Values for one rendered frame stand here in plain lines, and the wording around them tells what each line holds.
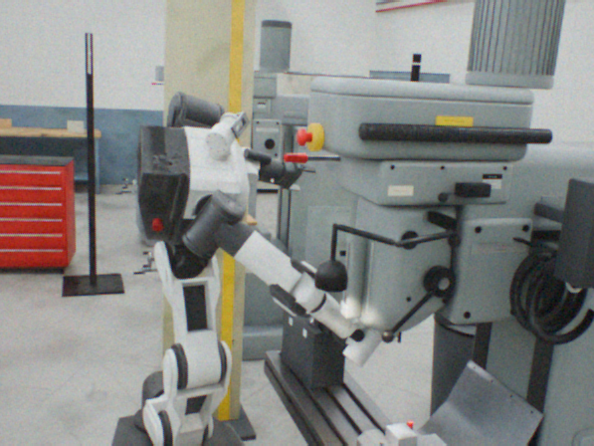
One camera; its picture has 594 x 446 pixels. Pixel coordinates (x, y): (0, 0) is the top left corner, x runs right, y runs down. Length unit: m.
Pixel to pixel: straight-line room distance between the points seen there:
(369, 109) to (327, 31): 9.80
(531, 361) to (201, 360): 0.94
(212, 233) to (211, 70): 1.57
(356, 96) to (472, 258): 0.47
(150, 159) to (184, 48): 1.40
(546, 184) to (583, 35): 5.79
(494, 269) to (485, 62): 0.47
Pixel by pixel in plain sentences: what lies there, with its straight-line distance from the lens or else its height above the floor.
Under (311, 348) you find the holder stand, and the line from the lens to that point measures 1.96.
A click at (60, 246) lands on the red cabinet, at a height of 0.28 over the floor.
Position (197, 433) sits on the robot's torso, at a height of 0.70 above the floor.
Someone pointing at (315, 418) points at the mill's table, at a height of 0.94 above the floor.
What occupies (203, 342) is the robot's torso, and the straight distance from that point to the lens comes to 1.97.
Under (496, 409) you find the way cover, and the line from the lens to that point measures 1.84.
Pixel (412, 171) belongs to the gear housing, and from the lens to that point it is 1.35.
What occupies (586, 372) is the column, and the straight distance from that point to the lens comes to 1.73.
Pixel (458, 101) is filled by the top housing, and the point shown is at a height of 1.86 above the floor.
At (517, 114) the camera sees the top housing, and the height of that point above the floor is 1.83.
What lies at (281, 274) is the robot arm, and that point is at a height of 1.40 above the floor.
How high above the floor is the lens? 1.89
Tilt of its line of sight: 13 degrees down
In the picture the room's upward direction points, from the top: 3 degrees clockwise
